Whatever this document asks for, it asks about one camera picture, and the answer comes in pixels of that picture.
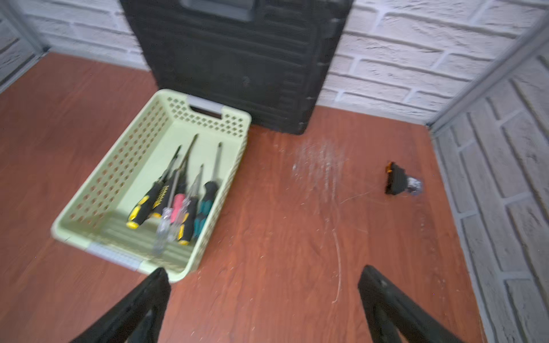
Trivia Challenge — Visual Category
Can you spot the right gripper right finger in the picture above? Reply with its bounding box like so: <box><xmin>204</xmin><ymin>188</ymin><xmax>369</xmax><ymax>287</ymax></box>
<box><xmin>357</xmin><ymin>265</ymin><xmax>462</xmax><ymax>342</ymax></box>

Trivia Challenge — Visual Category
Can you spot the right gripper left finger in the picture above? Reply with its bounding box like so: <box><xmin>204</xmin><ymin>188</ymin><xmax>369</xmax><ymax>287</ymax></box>
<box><xmin>72</xmin><ymin>267</ymin><xmax>171</xmax><ymax>342</ymax></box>

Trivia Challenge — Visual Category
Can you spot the clear handle small screwdriver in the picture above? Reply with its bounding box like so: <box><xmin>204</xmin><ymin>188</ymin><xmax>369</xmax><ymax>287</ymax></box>
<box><xmin>152</xmin><ymin>169</ymin><xmax>180</xmax><ymax>256</ymax></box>

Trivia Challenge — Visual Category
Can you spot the clear red handle screwdriver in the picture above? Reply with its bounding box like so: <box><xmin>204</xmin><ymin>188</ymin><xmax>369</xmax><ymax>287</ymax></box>
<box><xmin>168</xmin><ymin>164</ymin><xmax>204</xmax><ymax>241</ymax></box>

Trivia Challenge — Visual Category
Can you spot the black yellow screwdriver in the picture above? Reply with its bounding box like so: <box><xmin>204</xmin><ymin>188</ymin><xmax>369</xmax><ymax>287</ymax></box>
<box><xmin>176</xmin><ymin>196</ymin><xmax>199</xmax><ymax>245</ymax></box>
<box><xmin>126</xmin><ymin>146</ymin><xmax>182</xmax><ymax>230</ymax></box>

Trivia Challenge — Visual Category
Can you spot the pink handle screwdriver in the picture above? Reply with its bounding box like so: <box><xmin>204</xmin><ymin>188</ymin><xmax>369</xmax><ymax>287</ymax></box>
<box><xmin>170</xmin><ymin>165</ymin><xmax>187</xmax><ymax>224</ymax></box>

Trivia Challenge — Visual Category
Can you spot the green black handle screwdriver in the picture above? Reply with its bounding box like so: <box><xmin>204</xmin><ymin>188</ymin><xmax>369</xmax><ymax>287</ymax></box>
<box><xmin>194</xmin><ymin>142</ymin><xmax>222</xmax><ymax>238</ymax></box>

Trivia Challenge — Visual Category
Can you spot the light green plastic bin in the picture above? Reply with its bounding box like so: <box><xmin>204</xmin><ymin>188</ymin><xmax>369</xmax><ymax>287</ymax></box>
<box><xmin>51</xmin><ymin>89</ymin><xmax>252</xmax><ymax>283</ymax></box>

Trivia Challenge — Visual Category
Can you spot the small black knob object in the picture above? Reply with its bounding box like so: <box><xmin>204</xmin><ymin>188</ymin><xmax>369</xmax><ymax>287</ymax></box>
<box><xmin>385</xmin><ymin>161</ymin><xmax>423</xmax><ymax>195</ymax></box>

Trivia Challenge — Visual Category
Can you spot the black plastic tool case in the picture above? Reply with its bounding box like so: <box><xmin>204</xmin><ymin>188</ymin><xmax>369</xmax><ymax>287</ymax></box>
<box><xmin>121</xmin><ymin>0</ymin><xmax>353</xmax><ymax>134</ymax></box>

